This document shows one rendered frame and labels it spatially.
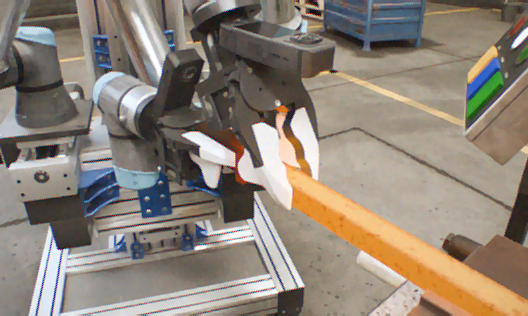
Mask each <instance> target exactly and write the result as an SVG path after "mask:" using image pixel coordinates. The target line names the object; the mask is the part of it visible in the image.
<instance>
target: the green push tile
mask: <svg viewBox="0 0 528 316"><path fill-rule="evenodd" d="M503 87H504V82H503V78H502V74H501V73H500V72H499V71H498V72H496V73H495V74H494V75H493V76H492V77H491V78H490V79H489V80H488V81H487V83H486V84H485V86H484V87H482V88H481V89H480V90H479V91H478V93H477V94H476V95H475V96H474V97H472V98H471V99H470V101H469V102H468V104H467V119H468V120H470V121H471V120H472V118H473V117H474V116H475V115H476V114H477V113H478V112H479V111H480V110H481V109H482V108H483V107H484V106H485V105H486V104H487V102H488V101H489V100H491V99H492V98H493V97H494V95H495V94H496V93H497V92H498V91H499V90H501V89H502V88H503Z"/></svg>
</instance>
